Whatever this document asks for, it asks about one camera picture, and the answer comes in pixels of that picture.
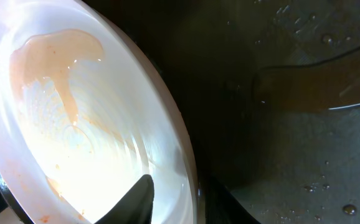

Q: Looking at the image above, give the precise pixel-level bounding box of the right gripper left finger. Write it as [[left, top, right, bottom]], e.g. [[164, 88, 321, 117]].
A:
[[95, 174, 154, 224]]

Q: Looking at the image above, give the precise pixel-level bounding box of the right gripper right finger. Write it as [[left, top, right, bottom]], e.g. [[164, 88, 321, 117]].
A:
[[198, 176, 260, 224]]

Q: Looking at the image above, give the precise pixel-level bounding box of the white plate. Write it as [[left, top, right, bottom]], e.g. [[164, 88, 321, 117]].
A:
[[0, 1, 197, 223]]

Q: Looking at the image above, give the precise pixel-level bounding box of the brown plastic tray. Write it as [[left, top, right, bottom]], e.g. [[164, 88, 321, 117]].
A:
[[83, 0, 360, 224]]

